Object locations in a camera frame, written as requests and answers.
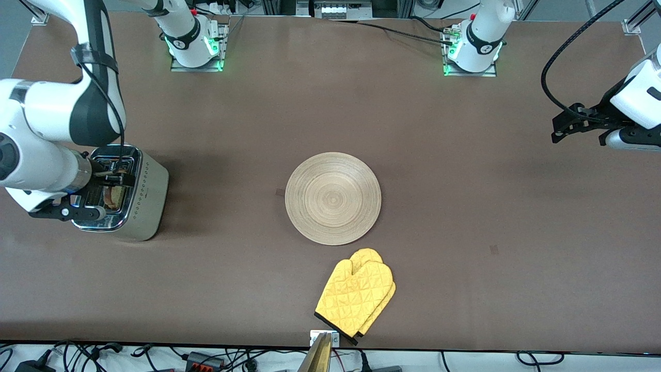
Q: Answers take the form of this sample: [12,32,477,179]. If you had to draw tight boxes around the small white metal bracket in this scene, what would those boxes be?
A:
[310,330,340,347]

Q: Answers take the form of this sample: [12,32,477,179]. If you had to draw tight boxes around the black power adapter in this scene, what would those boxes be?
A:
[14,359,56,372]

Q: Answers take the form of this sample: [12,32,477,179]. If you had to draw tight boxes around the short black table cable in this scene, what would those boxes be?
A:
[411,15,451,35]

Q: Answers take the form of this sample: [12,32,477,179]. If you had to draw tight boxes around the round wooden plate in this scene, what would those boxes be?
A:
[285,152,382,246]

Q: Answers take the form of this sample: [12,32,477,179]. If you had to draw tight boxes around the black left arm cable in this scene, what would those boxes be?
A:
[541,0,634,122]

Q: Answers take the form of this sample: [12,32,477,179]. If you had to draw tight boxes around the aluminium frame profile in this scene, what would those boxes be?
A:
[622,0,661,36]
[20,0,50,25]

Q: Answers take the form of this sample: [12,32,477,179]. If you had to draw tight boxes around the brass camera mount post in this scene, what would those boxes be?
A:
[297,332,332,372]

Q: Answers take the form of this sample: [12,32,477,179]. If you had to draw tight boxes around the yellow quilted oven mitt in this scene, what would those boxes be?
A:
[350,249,397,336]
[314,258,394,346]

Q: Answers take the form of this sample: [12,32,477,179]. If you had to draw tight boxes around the white power strip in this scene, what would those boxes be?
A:
[309,0,373,19]

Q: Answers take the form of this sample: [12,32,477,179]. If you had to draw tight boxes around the brown bread slice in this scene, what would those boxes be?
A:
[103,186,128,208]

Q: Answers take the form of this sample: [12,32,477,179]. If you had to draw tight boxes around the looped black floor cable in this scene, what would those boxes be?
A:
[516,351,564,365]

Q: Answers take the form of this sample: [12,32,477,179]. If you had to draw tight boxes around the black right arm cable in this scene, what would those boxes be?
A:
[72,46,128,174]

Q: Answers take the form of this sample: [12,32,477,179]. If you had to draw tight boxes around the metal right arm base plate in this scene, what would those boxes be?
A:
[170,23,224,72]

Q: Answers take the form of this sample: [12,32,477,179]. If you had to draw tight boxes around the long black table cable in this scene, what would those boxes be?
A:
[330,20,455,45]

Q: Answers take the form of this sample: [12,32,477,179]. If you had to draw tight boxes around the black box orange connectors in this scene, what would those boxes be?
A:
[185,351,224,370]

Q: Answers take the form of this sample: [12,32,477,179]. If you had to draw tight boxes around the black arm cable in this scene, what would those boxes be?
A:
[541,0,634,122]
[72,46,128,174]

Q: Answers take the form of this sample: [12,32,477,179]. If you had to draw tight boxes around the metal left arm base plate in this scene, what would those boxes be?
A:
[443,28,498,78]

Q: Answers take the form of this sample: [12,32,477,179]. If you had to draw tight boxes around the silver two-slot toaster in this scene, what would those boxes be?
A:
[71,145,170,242]

